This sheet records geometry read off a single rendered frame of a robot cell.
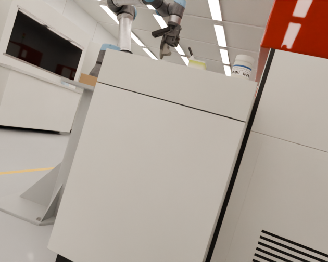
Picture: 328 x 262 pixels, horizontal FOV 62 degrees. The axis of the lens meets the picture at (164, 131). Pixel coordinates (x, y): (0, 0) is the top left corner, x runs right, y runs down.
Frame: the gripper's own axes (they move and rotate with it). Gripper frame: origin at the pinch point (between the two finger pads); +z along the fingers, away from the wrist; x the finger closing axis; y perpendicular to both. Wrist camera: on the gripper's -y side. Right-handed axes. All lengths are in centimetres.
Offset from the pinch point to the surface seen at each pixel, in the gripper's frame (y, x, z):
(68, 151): -35, -10, 69
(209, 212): 56, -50, 64
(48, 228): -25, -22, 111
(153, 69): 19, -50, 18
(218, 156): 53, -50, 43
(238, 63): 50, -47, 8
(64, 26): -278, 232, -74
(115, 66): 2, -50, 21
